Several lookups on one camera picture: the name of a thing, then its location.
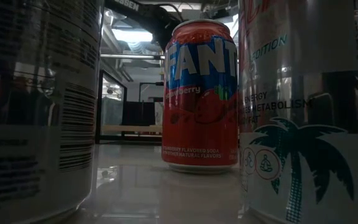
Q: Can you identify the bright ceiling light panel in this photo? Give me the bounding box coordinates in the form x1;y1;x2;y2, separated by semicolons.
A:
112;28;154;44

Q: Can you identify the black flat screen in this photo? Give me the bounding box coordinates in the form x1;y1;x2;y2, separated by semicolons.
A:
122;101;157;127

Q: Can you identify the red Fanta strawberry can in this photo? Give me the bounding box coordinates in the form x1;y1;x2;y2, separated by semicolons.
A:
161;19;239;174

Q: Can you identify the black can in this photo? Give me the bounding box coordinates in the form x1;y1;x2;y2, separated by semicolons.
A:
237;0;358;224
0;0;104;224

